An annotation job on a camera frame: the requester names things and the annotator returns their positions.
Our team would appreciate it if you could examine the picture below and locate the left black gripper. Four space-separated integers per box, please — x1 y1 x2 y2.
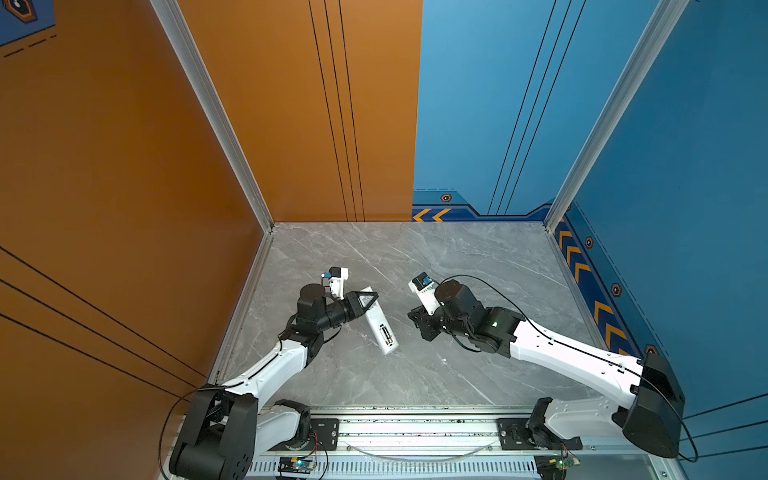
315 292 377 337

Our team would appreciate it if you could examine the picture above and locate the white remote control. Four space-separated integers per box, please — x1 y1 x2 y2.
363 286 399 355

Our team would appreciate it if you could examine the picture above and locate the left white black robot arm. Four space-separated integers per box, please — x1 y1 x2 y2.
158 283 379 479

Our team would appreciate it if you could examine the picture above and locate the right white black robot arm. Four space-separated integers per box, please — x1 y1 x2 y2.
408 272 690 459

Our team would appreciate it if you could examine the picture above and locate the left small circuit board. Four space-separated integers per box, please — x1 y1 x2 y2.
276 457 318 479

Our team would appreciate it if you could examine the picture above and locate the small circuit board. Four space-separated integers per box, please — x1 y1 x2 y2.
276 457 318 479
534 455 581 480

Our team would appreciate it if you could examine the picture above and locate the right small circuit board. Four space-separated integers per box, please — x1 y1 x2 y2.
534 455 581 480

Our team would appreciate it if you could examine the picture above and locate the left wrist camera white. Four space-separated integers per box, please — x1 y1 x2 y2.
321 266 349 300

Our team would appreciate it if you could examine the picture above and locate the aluminium mounting rail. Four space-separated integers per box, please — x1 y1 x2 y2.
310 407 646 459

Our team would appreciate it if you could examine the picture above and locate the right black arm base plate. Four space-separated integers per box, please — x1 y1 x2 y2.
496 417 584 452

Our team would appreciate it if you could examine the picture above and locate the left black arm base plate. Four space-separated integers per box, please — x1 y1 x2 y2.
269 417 340 452

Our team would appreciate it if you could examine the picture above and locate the left aluminium corner post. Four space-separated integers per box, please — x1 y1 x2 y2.
150 0 274 234

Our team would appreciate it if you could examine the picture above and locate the aluminium corner post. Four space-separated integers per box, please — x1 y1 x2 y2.
543 0 689 234
150 0 274 234

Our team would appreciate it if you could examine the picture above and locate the right aluminium corner post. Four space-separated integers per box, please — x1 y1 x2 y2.
543 0 689 234

